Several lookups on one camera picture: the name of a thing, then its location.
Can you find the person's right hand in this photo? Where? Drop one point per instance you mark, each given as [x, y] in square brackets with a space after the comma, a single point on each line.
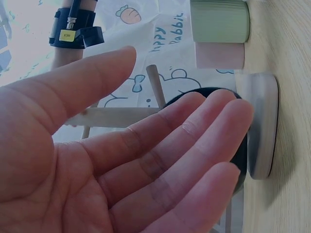
[66, 57]

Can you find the person's left hand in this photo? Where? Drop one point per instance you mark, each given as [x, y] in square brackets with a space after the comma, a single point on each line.
[48, 157]

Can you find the person's left thumb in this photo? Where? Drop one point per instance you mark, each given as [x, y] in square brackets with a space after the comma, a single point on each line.
[97, 77]

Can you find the black round object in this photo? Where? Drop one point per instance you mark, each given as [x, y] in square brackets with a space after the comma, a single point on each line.
[239, 174]

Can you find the black wrist band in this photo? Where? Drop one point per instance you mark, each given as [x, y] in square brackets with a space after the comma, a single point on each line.
[73, 24]

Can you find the white round disc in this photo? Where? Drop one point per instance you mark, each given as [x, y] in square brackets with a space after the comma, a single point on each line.
[262, 116]

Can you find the pink cup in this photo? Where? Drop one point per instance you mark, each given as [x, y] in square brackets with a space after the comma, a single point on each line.
[218, 55]

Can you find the green cup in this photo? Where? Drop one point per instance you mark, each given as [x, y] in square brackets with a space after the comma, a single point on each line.
[218, 21]

